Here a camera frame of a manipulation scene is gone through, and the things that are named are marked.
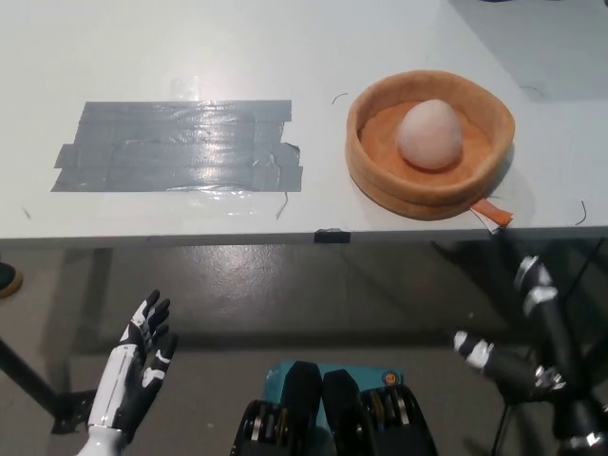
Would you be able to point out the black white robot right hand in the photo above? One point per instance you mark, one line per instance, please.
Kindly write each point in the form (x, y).
(556, 342)

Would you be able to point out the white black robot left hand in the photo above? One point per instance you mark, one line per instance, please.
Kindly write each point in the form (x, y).
(121, 375)

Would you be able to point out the white plush dumpling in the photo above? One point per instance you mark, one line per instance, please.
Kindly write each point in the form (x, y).
(430, 135)

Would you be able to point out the black teal robot torso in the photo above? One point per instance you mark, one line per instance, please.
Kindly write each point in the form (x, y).
(342, 408)

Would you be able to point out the orange soft plush plate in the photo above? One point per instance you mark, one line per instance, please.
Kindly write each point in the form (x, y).
(380, 185)

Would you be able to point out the black metal table leg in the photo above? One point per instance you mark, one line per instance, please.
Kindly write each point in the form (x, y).
(28, 375)

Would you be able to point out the dark shoe with tan sole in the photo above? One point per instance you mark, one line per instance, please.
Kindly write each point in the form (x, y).
(8, 280)

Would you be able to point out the small black tape piece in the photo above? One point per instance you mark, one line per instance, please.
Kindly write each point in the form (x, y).
(332, 236)

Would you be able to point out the grey duct tape patch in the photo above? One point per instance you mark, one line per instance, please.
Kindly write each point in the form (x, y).
(176, 147)

